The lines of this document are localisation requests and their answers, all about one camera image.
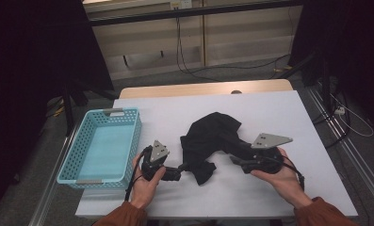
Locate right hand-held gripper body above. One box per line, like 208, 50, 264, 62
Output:
242, 133, 294, 174

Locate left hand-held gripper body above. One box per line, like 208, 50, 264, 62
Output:
141, 139, 171, 183

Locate black sleeveless vest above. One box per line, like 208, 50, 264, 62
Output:
179, 111, 258, 186

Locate light blue plastic basket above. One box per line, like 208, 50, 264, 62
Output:
56, 107, 143, 190

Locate person's left hand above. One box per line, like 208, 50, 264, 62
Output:
129, 153, 167, 211

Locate person's right hand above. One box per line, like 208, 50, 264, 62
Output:
250, 147, 313, 210

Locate white table cover board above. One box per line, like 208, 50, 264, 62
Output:
74, 89, 359, 219

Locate black stand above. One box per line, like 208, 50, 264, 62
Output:
60, 79, 120, 137
273, 51, 333, 111

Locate beige cabinet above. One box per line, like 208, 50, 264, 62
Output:
82, 0, 303, 81

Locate black curtain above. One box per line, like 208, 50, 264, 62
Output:
0, 0, 115, 218
289, 0, 374, 133

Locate black metal bar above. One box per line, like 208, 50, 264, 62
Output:
89, 0, 303, 27

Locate left hand-held gripper black cable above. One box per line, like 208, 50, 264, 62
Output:
123, 145, 153, 202

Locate hand-held gripper black cable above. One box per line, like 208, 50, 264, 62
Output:
123, 145, 153, 202
268, 154, 305, 192

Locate right hand-held gripper black cable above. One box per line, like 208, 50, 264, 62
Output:
268, 154, 305, 192

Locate black floor cables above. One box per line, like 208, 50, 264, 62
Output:
311, 90, 352, 149

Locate white cable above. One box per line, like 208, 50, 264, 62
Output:
329, 92, 374, 138

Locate black hanging cable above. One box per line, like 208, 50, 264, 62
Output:
174, 17, 292, 83

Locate white wall socket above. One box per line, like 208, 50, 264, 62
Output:
170, 0, 193, 10

